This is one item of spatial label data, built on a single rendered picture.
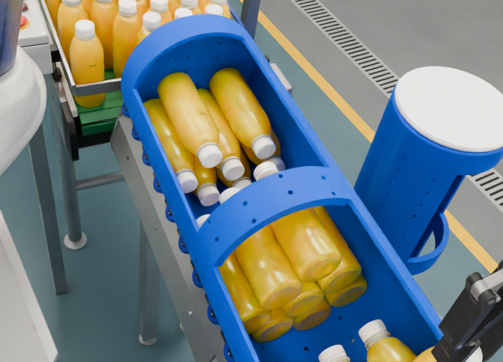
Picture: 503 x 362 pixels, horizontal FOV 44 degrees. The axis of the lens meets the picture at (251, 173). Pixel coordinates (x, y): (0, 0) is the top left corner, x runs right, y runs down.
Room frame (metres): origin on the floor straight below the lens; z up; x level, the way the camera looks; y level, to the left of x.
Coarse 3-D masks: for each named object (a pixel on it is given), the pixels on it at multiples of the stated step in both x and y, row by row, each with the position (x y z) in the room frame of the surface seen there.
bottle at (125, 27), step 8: (120, 16) 1.14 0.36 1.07; (128, 16) 1.13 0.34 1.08; (136, 16) 1.15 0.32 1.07; (112, 24) 1.14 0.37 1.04; (120, 24) 1.13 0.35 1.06; (128, 24) 1.13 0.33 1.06; (136, 24) 1.14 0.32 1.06; (112, 32) 1.13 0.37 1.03; (120, 32) 1.12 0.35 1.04; (128, 32) 1.12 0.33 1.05; (136, 32) 1.13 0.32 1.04; (112, 40) 1.14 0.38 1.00; (120, 40) 1.12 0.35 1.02; (128, 40) 1.12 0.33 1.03; (112, 48) 1.14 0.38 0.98; (120, 48) 1.12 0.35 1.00; (128, 48) 1.12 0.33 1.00; (120, 56) 1.12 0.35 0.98; (128, 56) 1.12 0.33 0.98; (120, 64) 1.12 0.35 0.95; (120, 72) 1.12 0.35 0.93
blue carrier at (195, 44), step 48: (144, 48) 0.89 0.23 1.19; (192, 48) 0.96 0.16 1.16; (240, 48) 1.01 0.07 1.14; (144, 96) 0.91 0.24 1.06; (288, 96) 0.83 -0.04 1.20; (144, 144) 0.76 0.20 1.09; (288, 144) 0.86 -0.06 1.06; (240, 192) 0.58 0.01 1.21; (288, 192) 0.59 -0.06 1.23; (336, 192) 0.61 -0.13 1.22; (192, 240) 0.55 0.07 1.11; (240, 240) 0.52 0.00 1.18; (384, 240) 0.56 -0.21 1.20; (384, 288) 0.57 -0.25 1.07; (240, 336) 0.41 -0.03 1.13; (288, 336) 0.51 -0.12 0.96; (336, 336) 0.52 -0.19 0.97; (432, 336) 0.48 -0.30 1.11
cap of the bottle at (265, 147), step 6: (264, 138) 0.80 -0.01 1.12; (270, 138) 0.81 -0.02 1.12; (258, 144) 0.78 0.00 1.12; (264, 144) 0.78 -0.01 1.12; (270, 144) 0.79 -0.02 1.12; (258, 150) 0.77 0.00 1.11; (264, 150) 0.78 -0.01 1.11; (270, 150) 0.79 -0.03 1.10; (258, 156) 0.78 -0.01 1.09; (264, 156) 0.78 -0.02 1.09
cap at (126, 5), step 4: (120, 0) 1.15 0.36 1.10; (124, 0) 1.16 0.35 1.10; (128, 0) 1.16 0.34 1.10; (132, 0) 1.16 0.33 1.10; (120, 4) 1.14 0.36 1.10; (124, 4) 1.14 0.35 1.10; (128, 4) 1.14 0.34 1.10; (132, 4) 1.15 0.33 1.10; (120, 8) 1.14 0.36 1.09; (124, 8) 1.13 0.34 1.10; (128, 8) 1.13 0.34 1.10; (132, 8) 1.14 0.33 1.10; (124, 12) 1.13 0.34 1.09; (128, 12) 1.14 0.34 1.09; (132, 12) 1.14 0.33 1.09
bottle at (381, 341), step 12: (372, 336) 0.45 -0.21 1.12; (384, 336) 0.45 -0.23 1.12; (372, 348) 0.43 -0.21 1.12; (384, 348) 0.43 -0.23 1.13; (396, 348) 0.43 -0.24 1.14; (408, 348) 0.44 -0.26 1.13; (372, 360) 0.42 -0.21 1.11; (384, 360) 0.41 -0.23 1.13; (396, 360) 0.41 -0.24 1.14; (408, 360) 0.41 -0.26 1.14
